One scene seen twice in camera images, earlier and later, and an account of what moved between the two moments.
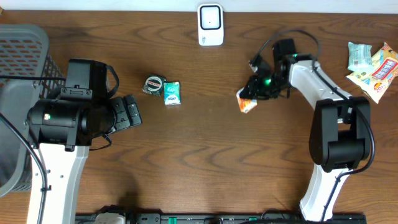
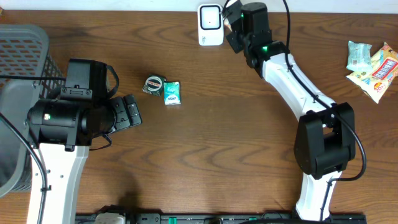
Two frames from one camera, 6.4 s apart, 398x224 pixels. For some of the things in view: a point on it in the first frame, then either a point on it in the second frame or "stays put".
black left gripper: [122, 112] stays put
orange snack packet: [246, 104] -> [226, 23]
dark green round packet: [153, 85] stays put
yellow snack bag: [374, 81] stays put
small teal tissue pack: [172, 93] stays put
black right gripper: [254, 89] -> [232, 40]
